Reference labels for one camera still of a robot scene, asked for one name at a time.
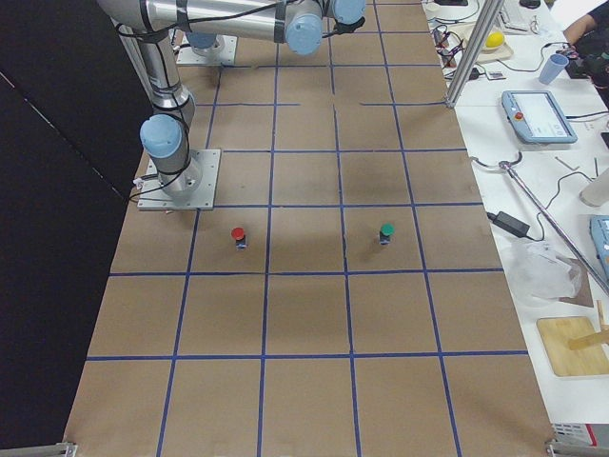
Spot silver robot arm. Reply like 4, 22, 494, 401
99, 1, 365, 210
186, 32, 225, 55

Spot red push button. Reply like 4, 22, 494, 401
230, 227, 247, 249

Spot green push button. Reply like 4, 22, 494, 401
379, 223, 395, 246

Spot black power adapter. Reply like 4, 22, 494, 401
487, 211, 530, 238

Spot clear plastic bag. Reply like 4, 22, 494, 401
501, 241, 594, 308

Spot blue teach pendant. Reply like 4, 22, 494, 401
501, 90, 578, 145
589, 215, 609, 277

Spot beige rectangular tray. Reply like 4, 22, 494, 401
446, 23, 515, 65

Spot yellow lemon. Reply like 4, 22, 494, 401
482, 31, 505, 52

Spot wooden cutting board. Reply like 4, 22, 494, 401
537, 316, 608, 377

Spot white cardboard tube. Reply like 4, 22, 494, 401
579, 169, 609, 208

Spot light blue plastic cup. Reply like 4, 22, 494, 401
538, 53, 570, 85

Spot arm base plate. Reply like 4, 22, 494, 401
176, 32, 237, 67
136, 149, 222, 210

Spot metal rod with handle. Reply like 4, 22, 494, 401
470, 152, 608, 295

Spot aluminium frame post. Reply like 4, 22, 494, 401
445, 0, 504, 109

